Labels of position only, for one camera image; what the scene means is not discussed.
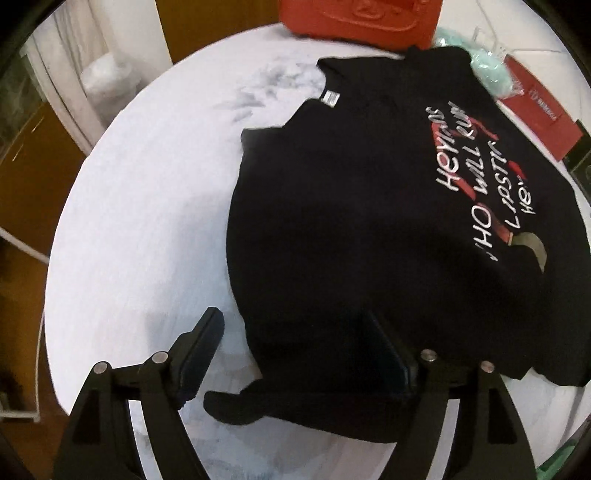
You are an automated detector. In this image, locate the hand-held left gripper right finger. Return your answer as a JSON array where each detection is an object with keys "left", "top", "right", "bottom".
[{"left": 367, "top": 310, "right": 539, "bottom": 480}]

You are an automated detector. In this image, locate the mint green cloth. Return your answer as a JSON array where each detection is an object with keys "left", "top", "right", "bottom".
[{"left": 433, "top": 27, "right": 514, "bottom": 100}]

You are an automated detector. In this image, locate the white curtain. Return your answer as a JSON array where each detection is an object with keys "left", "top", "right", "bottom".
[{"left": 23, "top": 0, "right": 172, "bottom": 155}]

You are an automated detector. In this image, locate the white round table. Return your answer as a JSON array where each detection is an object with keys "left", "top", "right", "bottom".
[{"left": 44, "top": 22, "right": 591, "bottom": 480}]

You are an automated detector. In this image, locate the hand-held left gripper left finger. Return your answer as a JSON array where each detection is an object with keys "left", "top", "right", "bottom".
[{"left": 52, "top": 306, "right": 225, "bottom": 480}]

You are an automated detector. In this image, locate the red paper bag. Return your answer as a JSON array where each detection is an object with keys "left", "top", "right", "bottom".
[{"left": 496, "top": 54, "right": 585, "bottom": 161}]

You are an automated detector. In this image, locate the red plastic case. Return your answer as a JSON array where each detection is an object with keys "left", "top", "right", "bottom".
[{"left": 278, "top": 0, "right": 441, "bottom": 51}]

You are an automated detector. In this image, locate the black printed t-shirt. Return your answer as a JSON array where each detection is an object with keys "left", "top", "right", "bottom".
[{"left": 203, "top": 45, "right": 591, "bottom": 445}]

